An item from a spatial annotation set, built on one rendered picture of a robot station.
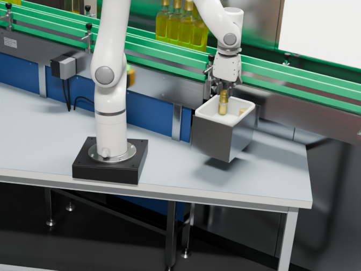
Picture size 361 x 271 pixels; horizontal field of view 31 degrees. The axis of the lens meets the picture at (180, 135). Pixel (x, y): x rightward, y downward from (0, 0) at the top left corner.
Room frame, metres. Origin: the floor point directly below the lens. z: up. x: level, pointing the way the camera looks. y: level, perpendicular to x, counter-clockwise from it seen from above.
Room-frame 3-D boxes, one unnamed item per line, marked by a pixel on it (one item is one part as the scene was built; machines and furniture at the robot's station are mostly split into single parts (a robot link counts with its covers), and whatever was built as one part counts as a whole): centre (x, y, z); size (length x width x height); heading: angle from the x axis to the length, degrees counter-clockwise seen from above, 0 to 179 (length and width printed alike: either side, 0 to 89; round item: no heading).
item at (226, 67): (2.24, -0.16, 1.21); 0.10 x 0.07 x 0.11; 61
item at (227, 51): (2.24, -0.16, 1.27); 0.09 x 0.08 x 0.03; 61
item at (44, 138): (2.88, 0.21, 0.73); 1.58 x 1.52 x 0.04; 85
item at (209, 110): (2.28, -0.17, 0.97); 0.22 x 0.17 x 0.09; 152
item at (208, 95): (2.44, -0.12, 1.02); 0.09 x 0.04 x 0.07; 152
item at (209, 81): (2.43, -0.11, 1.12); 0.17 x 0.03 x 0.12; 152
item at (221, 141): (2.31, -0.18, 0.92); 0.27 x 0.17 x 0.15; 152
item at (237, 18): (2.24, -0.16, 1.35); 0.09 x 0.08 x 0.13; 177
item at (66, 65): (2.70, 0.55, 0.96); 0.08 x 0.08 x 0.08; 62
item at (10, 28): (2.88, 0.85, 1.11); 0.07 x 0.04 x 0.13; 152
